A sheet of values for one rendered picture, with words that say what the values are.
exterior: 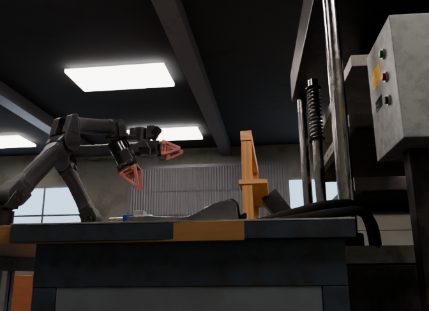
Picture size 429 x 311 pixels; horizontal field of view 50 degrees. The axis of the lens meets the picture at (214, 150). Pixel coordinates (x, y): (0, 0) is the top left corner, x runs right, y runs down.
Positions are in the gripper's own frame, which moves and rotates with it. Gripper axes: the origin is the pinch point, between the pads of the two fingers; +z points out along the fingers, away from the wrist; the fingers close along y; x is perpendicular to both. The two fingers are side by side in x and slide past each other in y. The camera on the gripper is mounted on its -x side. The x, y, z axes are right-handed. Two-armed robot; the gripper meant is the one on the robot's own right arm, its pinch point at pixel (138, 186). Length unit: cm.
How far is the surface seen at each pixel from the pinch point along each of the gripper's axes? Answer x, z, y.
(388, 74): -89, 17, -25
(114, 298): 6, 37, -69
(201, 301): -9, 46, -69
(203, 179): -26, -146, 700
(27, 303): 140, -20, 190
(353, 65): -96, -1, 9
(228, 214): -23.1, 26.9, -8.7
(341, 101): -82, 11, 3
